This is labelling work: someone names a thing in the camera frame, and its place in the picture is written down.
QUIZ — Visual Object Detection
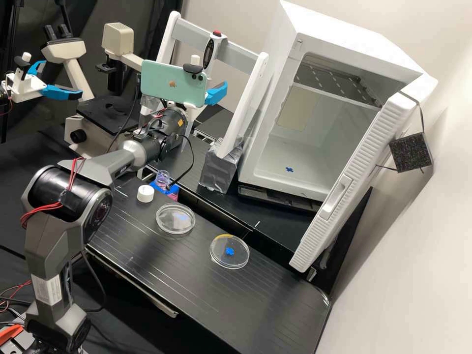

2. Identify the petri dish lid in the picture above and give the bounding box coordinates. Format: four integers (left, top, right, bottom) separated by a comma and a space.
209, 234, 250, 270

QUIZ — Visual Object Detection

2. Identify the black cable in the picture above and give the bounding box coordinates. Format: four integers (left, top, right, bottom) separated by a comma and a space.
105, 73, 145, 154
166, 134, 196, 192

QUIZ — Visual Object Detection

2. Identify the right wrist camera phone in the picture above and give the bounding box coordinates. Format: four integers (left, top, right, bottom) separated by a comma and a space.
141, 53, 209, 109

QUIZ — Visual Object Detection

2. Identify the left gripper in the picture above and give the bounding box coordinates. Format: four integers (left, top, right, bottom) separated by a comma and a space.
5, 59, 85, 104

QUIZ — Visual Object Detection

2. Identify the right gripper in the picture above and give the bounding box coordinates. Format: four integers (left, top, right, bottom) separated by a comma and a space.
166, 81, 229, 149

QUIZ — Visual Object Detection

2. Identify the petri dish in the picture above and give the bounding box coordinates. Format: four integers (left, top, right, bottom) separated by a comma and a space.
156, 202, 197, 237

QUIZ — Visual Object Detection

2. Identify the pipette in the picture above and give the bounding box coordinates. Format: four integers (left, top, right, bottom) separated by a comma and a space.
203, 30, 225, 71

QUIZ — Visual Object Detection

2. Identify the small bottle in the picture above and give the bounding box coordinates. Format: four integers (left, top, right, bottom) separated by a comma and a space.
156, 170, 172, 191

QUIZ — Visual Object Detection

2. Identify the cream microscope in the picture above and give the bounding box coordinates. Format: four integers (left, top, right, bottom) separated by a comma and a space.
40, 22, 165, 157

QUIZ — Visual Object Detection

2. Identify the left phone holder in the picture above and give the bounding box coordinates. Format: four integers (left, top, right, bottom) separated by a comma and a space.
14, 52, 33, 81

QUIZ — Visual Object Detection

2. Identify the blue bottle holder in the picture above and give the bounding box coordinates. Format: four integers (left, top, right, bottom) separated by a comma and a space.
148, 179, 180, 203

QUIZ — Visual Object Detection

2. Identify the white pipette stand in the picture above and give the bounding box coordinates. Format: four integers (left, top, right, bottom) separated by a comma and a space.
140, 10, 270, 195

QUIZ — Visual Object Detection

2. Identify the incubator door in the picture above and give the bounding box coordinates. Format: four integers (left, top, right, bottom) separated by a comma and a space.
289, 75, 449, 273

